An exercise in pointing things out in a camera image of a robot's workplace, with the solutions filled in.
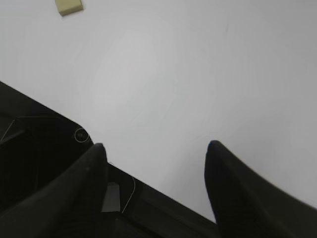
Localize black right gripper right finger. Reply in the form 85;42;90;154
204;140;317;238

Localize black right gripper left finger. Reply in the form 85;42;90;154
0;143;108;238

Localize yellow eraser front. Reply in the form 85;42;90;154
55;0;84;16

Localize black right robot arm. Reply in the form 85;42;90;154
0;83;317;238

